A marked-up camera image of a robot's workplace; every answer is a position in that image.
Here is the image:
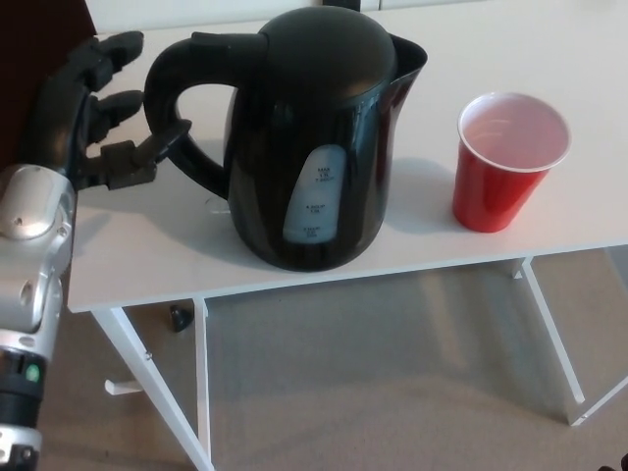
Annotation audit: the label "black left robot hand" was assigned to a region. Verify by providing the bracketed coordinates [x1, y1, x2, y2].
[19, 29, 193, 192]

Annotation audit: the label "black electric kettle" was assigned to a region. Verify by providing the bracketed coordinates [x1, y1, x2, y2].
[142, 7, 429, 273]

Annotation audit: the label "red plastic cup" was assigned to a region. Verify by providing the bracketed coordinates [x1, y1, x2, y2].
[451, 90, 573, 233]

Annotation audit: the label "dark brown cabinet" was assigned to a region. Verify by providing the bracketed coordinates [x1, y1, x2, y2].
[0, 0, 97, 171]

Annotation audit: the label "small black floor door stop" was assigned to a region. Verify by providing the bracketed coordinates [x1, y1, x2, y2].
[169, 303, 191, 334]

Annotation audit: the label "white hook on table leg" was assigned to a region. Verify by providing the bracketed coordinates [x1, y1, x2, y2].
[103, 378, 143, 396]

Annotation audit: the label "white metal table leg frame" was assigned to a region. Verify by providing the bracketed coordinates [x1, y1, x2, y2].
[512, 244, 628, 427]
[91, 293, 213, 471]

